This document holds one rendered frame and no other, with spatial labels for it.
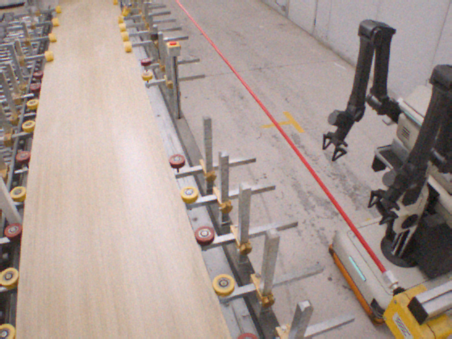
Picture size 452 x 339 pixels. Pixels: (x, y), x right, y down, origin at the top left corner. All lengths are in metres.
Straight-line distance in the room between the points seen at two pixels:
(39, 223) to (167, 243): 0.59
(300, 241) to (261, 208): 0.42
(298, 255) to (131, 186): 1.32
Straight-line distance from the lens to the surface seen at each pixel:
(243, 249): 1.58
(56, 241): 1.68
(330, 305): 2.49
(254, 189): 1.84
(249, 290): 1.50
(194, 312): 1.37
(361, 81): 1.70
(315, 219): 2.91
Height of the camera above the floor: 2.09
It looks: 40 degrees down
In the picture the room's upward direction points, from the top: straight up
